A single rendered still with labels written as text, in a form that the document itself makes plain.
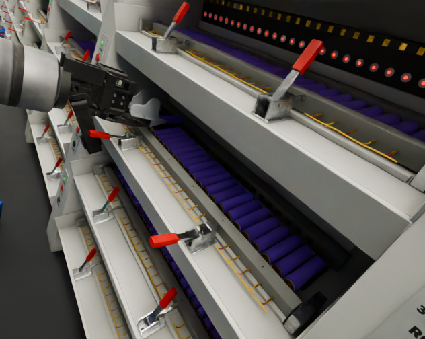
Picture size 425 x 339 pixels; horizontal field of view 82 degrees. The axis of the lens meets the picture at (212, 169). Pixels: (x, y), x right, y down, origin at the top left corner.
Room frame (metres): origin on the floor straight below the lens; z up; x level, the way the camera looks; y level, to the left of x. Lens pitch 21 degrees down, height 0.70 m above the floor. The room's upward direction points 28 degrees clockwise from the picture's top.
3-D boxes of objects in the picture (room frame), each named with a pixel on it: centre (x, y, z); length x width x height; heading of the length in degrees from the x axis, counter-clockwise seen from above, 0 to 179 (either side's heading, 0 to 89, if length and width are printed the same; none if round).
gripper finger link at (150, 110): (0.48, 0.16, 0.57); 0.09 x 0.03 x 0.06; 136
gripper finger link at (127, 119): (0.45, 0.19, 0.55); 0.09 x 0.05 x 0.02; 136
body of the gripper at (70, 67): (0.42, 0.25, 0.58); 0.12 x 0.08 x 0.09; 140
